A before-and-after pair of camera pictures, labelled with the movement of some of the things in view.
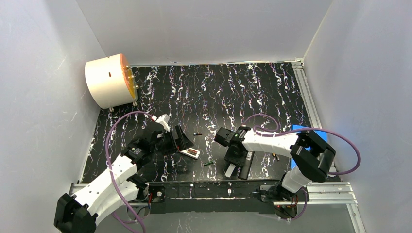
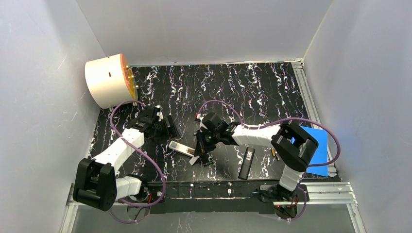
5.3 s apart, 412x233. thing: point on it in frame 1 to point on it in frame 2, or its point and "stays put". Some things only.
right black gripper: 236,163 to 203,141
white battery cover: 230,170 to 193,159
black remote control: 246,165 stays put
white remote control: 185,152 stays put
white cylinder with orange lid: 111,82 stays put
